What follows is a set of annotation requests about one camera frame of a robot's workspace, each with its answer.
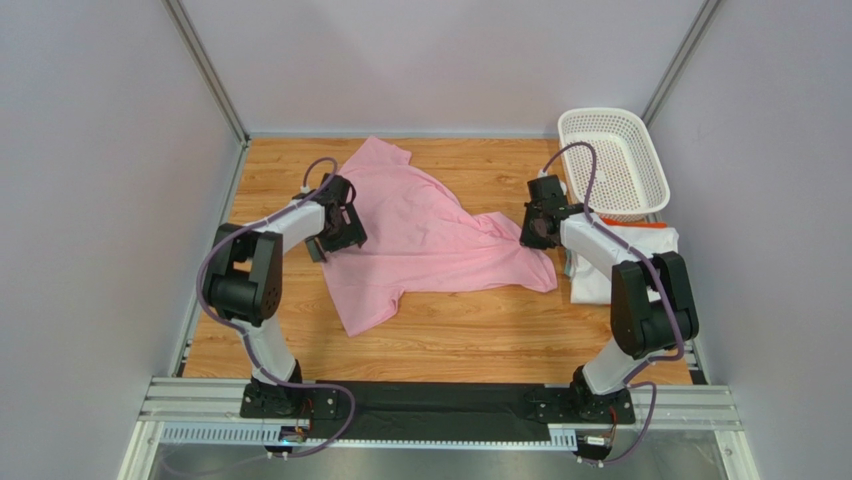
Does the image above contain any aluminium frame rail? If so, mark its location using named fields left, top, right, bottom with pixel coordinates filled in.
left=118, top=377, right=759, bottom=479

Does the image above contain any white perforated plastic basket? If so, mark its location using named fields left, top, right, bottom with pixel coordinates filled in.
left=557, top=107, right=671, bottom=222

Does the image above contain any aluminium corner post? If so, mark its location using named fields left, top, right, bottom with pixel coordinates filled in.
left=641, top=0, right=725, bottom=128
left=163, top=0, right=251, bottom=149

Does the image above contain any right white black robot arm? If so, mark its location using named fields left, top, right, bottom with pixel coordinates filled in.
left=520, top=175, right=699, bottom=395

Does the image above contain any pink t shirt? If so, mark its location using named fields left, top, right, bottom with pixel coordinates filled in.
left=323, top=137, right=558, bottom=337

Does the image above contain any right aluminium corner post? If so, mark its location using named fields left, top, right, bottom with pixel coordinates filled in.
left=641, top=0, right=725, bottom=128

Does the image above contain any folded orange t shirt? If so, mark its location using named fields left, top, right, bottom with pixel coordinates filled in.
left=599, top=216, right=669, bottom=229

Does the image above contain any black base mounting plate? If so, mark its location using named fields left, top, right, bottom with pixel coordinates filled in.
left=239, top=380, right=636, bottom=442

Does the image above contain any left aluminium corner post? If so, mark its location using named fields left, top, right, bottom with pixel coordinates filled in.
left=163, top=0, right=251, bottom=149

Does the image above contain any folded white t shirt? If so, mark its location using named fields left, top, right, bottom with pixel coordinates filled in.
left=568, top=225, right=680, bottom=305

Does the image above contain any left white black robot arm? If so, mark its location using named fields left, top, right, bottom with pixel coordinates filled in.
left=197, top=174, right=367, bottom=403

